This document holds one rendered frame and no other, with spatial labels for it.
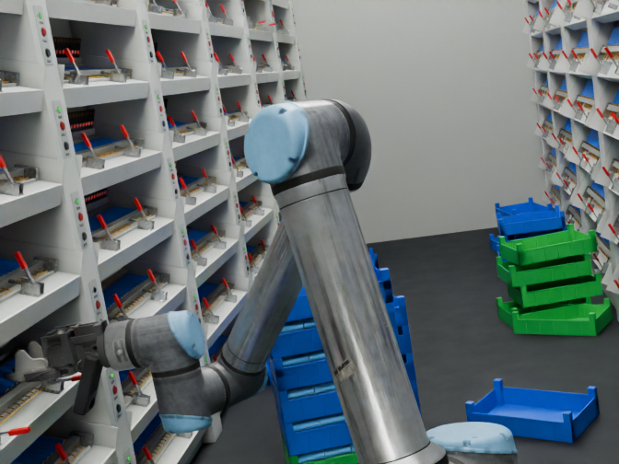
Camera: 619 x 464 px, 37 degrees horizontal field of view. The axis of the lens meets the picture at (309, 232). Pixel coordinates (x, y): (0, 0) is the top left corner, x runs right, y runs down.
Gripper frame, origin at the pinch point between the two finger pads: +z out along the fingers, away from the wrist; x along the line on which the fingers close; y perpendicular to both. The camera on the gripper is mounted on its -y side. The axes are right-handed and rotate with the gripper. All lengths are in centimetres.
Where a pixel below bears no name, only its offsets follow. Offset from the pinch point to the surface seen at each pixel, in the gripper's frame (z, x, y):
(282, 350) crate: -42, -43, -16
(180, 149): -8, -113, 31
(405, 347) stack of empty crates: -66, -86, -33
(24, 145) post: -1.8, -25.0, 41.9
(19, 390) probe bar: -0.7, 1.2, -2.7
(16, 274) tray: -0.2, -10.0, 17.6
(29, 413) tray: -3.3, 5.0, -6.2
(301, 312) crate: -48, -45, -9
